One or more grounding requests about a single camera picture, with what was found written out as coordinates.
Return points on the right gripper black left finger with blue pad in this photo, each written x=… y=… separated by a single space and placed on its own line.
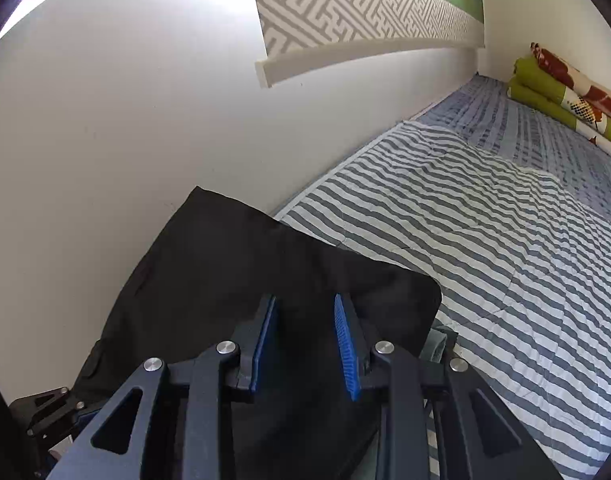
x=175 y=420

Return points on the green landscape wall scroll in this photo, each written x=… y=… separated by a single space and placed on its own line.
x=305 y=35

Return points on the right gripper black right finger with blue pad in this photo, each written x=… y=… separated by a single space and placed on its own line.
x=427 y=407

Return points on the folded clothes stack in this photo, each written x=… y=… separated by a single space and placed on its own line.
x=440 y=341

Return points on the green floral folded blanket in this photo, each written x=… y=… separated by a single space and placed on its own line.
x=548 y=83

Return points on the blue patterned bed sheet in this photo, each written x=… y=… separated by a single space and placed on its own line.
x=483 y=115

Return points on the blue white striped quilt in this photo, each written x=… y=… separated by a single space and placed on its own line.
x=524 y=268

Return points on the dark navy garment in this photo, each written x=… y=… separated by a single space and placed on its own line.
x=205 y=273

